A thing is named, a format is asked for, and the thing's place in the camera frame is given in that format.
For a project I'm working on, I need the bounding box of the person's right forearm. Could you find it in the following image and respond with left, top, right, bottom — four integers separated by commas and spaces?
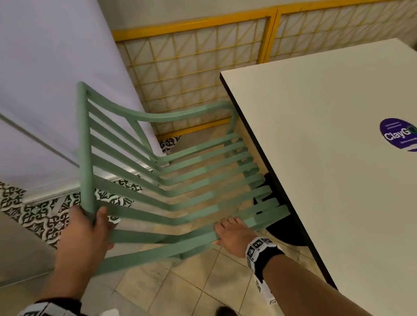
260, 247, 379, 316

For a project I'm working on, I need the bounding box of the yellow framed lattice panel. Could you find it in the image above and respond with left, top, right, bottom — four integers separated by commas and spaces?
111, 7, 288, 145
254, 0, 417, 65

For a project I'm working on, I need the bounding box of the person's right hand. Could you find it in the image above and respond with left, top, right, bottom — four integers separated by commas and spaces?
210, 214, 263, 261

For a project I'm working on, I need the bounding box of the person's left forearm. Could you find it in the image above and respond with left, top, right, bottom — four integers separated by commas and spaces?
38, 269, 99, 307

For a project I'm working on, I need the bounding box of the round purple sticker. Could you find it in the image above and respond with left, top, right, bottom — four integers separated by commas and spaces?
378, 116, 417, 155

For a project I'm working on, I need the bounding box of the green slatted metal chair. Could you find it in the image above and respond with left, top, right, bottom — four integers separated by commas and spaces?
71, 66, 295, 278

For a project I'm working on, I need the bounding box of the person's left hand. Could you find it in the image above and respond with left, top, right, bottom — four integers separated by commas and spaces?
49, 203, 118, 281

